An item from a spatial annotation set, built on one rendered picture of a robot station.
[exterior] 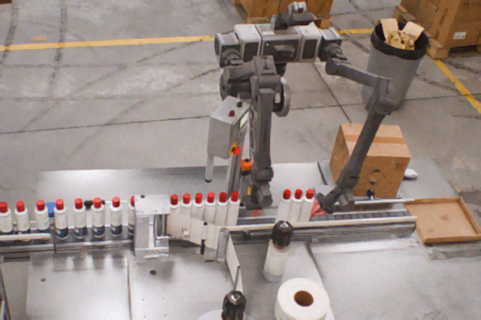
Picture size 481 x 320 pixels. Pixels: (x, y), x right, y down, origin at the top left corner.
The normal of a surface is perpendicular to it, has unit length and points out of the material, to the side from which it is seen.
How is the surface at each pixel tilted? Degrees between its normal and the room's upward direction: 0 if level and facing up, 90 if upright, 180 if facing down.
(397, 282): 0
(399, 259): 0
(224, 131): 90
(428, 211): 0
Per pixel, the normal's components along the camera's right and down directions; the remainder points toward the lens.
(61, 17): 0.11, -0.75
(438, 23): -0.94, 0.09
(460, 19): 0.29, 0.67
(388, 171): 0.07, 0.66
